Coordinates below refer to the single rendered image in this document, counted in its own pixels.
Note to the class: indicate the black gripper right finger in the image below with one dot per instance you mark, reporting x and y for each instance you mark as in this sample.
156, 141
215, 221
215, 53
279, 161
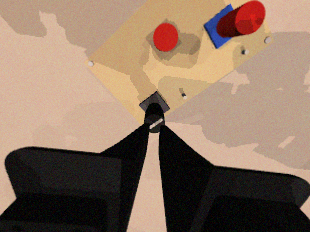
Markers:
190, 183

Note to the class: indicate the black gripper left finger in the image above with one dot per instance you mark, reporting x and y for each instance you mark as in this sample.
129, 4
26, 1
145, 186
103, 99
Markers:
112, 175

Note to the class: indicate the pale yellow board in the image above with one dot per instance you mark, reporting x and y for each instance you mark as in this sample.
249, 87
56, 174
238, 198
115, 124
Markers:
169, 51

